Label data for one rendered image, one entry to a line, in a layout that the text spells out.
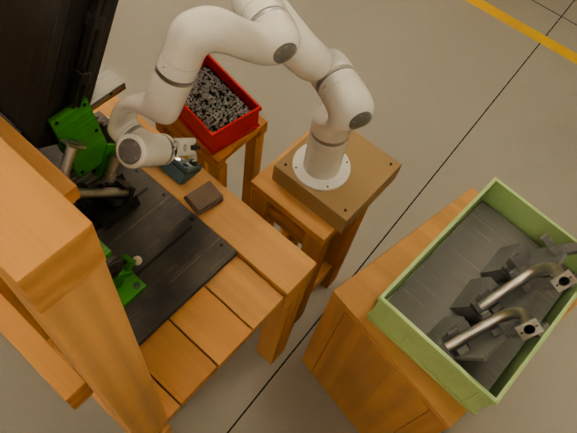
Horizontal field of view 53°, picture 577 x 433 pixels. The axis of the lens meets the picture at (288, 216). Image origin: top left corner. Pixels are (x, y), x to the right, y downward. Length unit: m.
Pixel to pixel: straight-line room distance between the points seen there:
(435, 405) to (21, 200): 1.42
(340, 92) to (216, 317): 0.71
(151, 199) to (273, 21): 0.82
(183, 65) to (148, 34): 2.35
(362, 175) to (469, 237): 0.41
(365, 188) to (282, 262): 0.37
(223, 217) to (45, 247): 1.22
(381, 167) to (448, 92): 1.72
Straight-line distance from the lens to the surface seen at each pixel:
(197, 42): 1.22
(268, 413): 2.51
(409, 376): 1.80
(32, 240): 0.61
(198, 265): 1.71
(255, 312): 1.68
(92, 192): 1.69
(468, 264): 1.94
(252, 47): 1.21
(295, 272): 1.72
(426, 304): 1.83
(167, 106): 1.32
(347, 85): 1.53
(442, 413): 1.81
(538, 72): 3.96
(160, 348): 1.65
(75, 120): 1.60
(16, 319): 1.32
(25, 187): 0.64
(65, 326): 0.74
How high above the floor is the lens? 2.46
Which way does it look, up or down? 60 degrees down
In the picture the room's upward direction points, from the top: 13 degrees clockwise
